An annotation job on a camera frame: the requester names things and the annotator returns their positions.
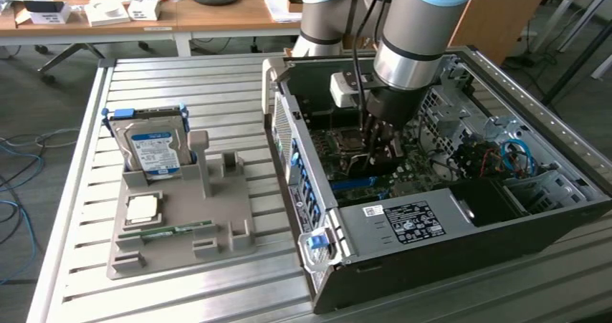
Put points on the silver CPU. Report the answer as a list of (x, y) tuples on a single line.
[(142, 210)]

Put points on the white box with black lid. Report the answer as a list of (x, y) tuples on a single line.
[(47, 15)]

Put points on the wooden desk white frame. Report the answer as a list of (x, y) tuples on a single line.
[(95, 29), (249, 15)]

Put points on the silver disk bay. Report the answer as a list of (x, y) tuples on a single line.
[(540, 194)]

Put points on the white box with round disc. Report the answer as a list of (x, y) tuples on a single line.
[(107, 13)]

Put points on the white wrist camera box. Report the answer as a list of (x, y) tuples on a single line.
[(344, 90)]

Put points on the silver perforated drive cage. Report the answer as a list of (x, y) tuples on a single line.
[(450, 122)]

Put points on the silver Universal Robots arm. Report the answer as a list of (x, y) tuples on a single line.
[(421, 33)]

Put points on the hard disk with blue bracket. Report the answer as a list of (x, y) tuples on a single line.
[(153, 151)]

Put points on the green motherboard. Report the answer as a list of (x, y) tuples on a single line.
[(423, 172)]

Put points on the black Nvidia graphics card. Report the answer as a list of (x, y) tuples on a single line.
[(377, 172)]

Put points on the blue case latch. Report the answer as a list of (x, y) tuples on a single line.
[(319, 242)]

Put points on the green RAM stick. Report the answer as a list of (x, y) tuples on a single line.
[(162, 232)]

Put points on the blue expansion slot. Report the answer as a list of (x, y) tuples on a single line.
[(353, 184)]

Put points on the grey table leg with casters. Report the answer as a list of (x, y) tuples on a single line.
[(67, 56)]

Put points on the white paper stack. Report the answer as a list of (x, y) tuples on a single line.
[(282, 9)]

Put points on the grey printed parts rack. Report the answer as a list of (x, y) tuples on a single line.
[(192, 208)]

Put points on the black open PC case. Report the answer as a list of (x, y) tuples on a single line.
[(431, 265)]

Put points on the CPU socket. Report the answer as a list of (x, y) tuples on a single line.
[(347, 140)]

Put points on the white box with label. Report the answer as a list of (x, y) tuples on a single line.
[(144, 11)]

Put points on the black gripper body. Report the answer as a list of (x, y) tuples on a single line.
[(397, 106)]

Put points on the black metal post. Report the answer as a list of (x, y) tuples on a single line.
[(576, 64)]

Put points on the grey power supply unit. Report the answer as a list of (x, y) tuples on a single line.
[(368, 237)]

